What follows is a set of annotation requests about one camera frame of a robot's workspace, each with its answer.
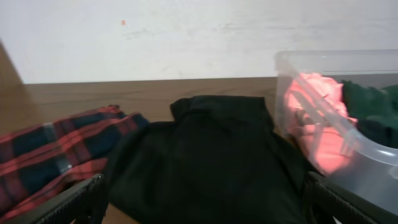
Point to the dark green cloth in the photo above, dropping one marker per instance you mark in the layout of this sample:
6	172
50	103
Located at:
366	102

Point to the large black garment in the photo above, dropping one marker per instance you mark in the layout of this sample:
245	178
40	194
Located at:
218	161

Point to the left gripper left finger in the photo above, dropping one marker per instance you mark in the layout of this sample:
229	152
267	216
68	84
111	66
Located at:
85	202

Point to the dark navy garment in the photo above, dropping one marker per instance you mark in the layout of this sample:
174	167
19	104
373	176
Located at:
381	133

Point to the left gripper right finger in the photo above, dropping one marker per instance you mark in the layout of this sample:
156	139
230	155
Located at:
325	202

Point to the red plaid cloth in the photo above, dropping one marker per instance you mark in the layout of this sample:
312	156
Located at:
39	162

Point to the clear plastic storage bin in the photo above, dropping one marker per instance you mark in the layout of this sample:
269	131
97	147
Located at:
371	170

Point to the pink printed shirt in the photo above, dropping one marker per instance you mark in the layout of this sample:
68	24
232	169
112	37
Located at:
316	136

